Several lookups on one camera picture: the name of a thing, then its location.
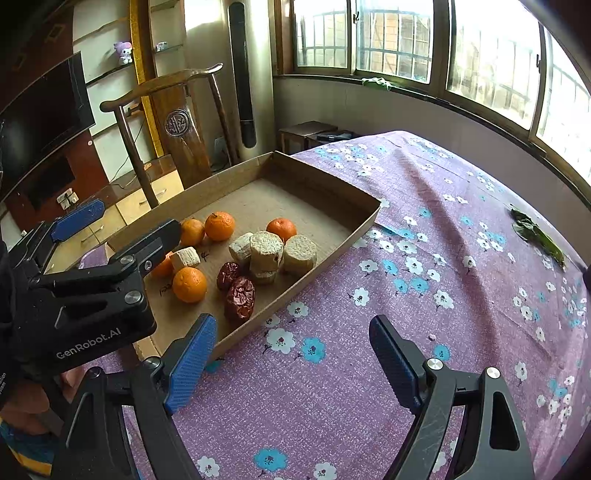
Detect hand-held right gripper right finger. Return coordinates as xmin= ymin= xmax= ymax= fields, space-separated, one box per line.
xmin=368 ymin=315 xmax=536 ymax=480

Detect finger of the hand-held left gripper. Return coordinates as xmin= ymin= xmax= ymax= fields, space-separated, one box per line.
xmin=105 ymin=219 xmax=182 ymax=278
xmin=9 ymin=198 xmax=105 ymax=278

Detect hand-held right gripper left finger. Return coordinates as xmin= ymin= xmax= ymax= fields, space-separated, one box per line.
xmin=50 ymin=313 xmax=219 ymax=480

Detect orange tangerine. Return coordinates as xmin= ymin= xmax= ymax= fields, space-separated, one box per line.
xmin=266 ymin=217 xmax=297 ymax=243
xmin=179 ymin=218 xmax=205 ymax=247
xmin=150 ymin=251 xmax=176 ymax=278
xmin=204 ymin=211 xmax=236 ymax=241
xmin=172 ymin=267 xmax=208 ymax=304

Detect small beige cake piece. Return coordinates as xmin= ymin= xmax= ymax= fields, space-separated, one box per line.
xmin=170 ymin=247 xmax=201 ymax=273

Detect wrinkled red jujube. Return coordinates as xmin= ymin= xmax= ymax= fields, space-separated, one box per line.
xmin=216 ymin=261 xmax=242 ymax=291
xmin=224 ymin=276 xmax=256 ymax=322

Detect beige cake chunk back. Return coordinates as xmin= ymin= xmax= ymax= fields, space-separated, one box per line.
xmin=228 ymin=232 xmax=254 ymax=264

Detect beige round biscuit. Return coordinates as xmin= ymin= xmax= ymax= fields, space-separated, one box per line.
xmin=249 ymin=231 xmax=284 ymax=273
xmin=283 ymin=234 xmax=318 ymax=275

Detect shallow cardboard box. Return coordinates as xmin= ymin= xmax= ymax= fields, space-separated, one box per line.
xmin=105 ymin=150 xmax=382 ymax=365

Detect person's left hand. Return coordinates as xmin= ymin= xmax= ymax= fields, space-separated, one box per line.
xmin=0 ymin=371 xmax=63 ymax=435

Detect wooden drawer cabinet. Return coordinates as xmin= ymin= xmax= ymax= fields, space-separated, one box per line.
xmin=0 ymin=157 xmax=185 ymax=278

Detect purple floral tablecloth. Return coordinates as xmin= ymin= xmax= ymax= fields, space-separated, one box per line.
xmin=78 ymin=130 xmax=591 ymax=480

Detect dark wooden chair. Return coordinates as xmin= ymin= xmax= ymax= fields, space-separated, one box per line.
xmin=100 ymin=64 xmax=236 ymax=208

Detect black flat television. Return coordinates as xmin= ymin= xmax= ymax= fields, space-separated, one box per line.
xmin=0 ymin=51 xmax=97 ymax=204

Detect striped blue yellow clothing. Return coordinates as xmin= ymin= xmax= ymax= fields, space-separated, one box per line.
xmin=0 ymin=422 xmax=54 ymax=478

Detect small dark wooden stool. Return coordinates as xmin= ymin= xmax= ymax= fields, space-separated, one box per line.
xmin=278 ymin=121 xmax=354 ymax=155

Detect white tower air conditioner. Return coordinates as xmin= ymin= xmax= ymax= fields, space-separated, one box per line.
xmin=228 ymin=0 xmax=275 ymax=162

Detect green leaves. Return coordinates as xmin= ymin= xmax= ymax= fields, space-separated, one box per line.
xmin=510 ymin=208 xmax=566 ymax=271

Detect window with metal bars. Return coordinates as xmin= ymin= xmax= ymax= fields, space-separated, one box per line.
xmin=274 ymin=0 xmax=591 ymax=185

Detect yellow wooden frame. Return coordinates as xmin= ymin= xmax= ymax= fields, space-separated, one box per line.
xmin=129 ymin=0 xmax=162 ymax=158

